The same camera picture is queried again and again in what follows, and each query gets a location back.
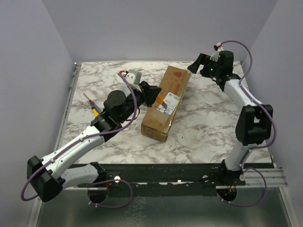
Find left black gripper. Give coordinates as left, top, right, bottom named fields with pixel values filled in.
left=119, top=82, right=161, bottom=123

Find orange utility knife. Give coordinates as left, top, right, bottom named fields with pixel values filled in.
left=156, top=96, right=168, bottom=110

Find brown cardboard express box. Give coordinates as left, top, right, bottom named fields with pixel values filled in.
left=141, top=66, right=191, bottom=142

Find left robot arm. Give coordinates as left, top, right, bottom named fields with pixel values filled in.
left=26, top=81, right=161, bottom=202

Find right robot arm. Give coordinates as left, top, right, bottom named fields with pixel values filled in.
left=187, top=50, right=273, bottom=185

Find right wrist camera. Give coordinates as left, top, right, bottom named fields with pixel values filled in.
left=210, top=42, right=224, bottom=62

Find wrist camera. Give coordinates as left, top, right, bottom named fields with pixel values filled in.
left=210, top=42, right=224, bottom=62
left=118, top=70, right=142, bottom=91

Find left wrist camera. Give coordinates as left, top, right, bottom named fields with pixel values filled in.
left=118, top=70, right=142, bottom=91

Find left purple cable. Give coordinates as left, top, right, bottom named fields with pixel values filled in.
left=20, top=70, right=138, bottom=209

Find red handled screwdriver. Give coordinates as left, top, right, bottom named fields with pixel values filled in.
left=83, top=93, right=95, bottom=107

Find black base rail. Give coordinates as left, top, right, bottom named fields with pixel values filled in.
left=78, top=162, right=247, bottom=197

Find aluminium frame rail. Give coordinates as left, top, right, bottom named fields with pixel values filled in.
left=27, top=62, right=82, bottom=227

